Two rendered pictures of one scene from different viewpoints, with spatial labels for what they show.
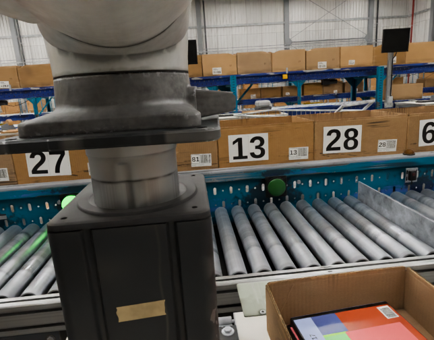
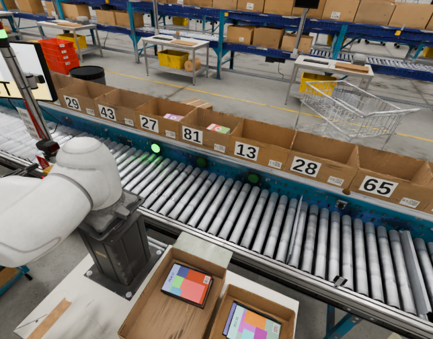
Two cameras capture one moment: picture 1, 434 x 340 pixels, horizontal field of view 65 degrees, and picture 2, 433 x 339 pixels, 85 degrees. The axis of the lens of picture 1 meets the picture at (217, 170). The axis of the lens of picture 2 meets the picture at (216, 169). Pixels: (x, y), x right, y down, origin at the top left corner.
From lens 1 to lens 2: 0.81 m
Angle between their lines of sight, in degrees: 33
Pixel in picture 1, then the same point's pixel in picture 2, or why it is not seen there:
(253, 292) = (183, 239)
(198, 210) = (110, 243)
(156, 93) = (95, 215)
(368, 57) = not seen: outside the picture
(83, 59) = not seen: hidden behind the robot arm
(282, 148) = (265, 158)
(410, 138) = (354, 183)
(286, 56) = (410, 11)
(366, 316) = (197, 277)
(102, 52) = not seen: hidden behind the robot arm
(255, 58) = (377, 8)
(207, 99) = (117, 214)
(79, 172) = (162, 132)
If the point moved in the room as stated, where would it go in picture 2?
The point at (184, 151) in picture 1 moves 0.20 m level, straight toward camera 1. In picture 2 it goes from (212, 140) to (199, 155)
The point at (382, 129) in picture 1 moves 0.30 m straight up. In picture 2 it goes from (335, 171) to (356, 126)
